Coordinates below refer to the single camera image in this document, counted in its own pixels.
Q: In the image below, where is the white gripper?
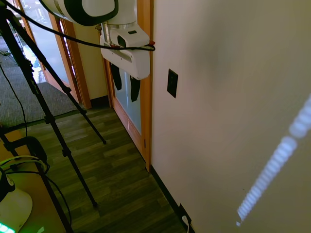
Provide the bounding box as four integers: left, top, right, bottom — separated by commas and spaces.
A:
100, 21, 150, 102

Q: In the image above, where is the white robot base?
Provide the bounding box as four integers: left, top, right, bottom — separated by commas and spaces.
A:
0, 167, 34, 233

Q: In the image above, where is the wooden glass door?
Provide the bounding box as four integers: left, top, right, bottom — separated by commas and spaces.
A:
104, 59, 153, 172

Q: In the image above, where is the wooden glass office partition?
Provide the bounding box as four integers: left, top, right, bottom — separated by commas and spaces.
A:
14, 0, 85, 104

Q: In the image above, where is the black table clamp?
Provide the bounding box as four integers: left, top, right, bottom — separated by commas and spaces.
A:
3, 136, 48, 166

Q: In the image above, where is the white power plug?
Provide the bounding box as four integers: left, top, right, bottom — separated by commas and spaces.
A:
182, 215, 195, 233

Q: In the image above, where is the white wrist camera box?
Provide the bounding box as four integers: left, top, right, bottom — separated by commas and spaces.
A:
109, 23, 150, 48

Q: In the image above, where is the black light switch plate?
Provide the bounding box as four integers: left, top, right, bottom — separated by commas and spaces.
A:
167, 68, 179, 99

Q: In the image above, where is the wooden door frame post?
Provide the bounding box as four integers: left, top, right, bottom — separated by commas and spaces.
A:
62, 19, 92, 110

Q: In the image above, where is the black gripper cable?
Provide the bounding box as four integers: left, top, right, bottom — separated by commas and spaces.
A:
0, 0, 156, 52

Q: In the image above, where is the black camera tripod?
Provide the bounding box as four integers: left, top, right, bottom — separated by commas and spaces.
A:
0, 4, 107, 233

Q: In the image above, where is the thin black cable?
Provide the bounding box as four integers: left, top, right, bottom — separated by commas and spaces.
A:
0, 64, 28, 136

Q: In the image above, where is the white cable bundle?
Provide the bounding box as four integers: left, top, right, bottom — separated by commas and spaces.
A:
0, 155, 48, 173

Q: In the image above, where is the black wall outlet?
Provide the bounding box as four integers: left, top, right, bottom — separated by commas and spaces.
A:
178, 203, 192, 223

